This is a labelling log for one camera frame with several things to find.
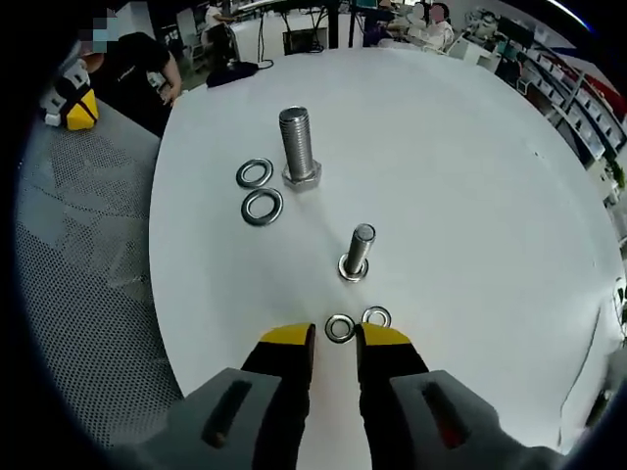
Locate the black computer mouse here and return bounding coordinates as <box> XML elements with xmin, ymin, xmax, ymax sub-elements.
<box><xmin>205</xmin><ymin>61</ymin><xmax>261</xmax><ymax>90</ymax></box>

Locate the small threaded stud bolt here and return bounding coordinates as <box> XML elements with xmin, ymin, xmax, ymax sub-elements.
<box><xmin>342</xmin><ymin>222</ymin><xmax>377</xmax><ymax>278</ymax></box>

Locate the white office desk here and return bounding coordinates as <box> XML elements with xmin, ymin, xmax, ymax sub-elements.
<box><xmin>229</xmin><ymin>0</ymin><xmax>393</xmax><ymax>56</ymax></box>

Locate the grey mesh office chair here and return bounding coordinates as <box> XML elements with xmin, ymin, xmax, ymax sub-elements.
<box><xmin>14</xmin><ymin>95</ymin><xmax>197</xmax><ymax>442</ymax></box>

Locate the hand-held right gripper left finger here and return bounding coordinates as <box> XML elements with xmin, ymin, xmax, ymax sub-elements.
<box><xmin>115</xmin><ymin>322</ymin><xmax>317</xmax><ymax>470</ymax></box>

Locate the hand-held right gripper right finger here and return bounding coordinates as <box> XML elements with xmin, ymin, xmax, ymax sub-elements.
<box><xmin>355</xmin><ymin>322</ymin><xmax>567</xmax><ymax>470</ymax></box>

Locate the large threaded stud bolt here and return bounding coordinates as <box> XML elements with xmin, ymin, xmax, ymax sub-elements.
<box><xmin>278</xmin><ymin>105</ymin><xmax>324</xmax><ymax>194</ymax></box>

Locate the shelf with white bins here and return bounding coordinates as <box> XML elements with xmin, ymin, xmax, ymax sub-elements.
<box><xmin>518</xmin><ymin>28</ymin><xmax>627</xmax><ymax>167</ymax></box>

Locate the large steel washer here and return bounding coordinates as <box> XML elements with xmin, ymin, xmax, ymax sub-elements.
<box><xmin>240</xmin><ymin>188</ymin><xmax>285</xmax><ymax>228</ymax></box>
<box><xmin>235</xmin><ymin>157</ymin><xmax>275</xmax><ymax>189</ymax></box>

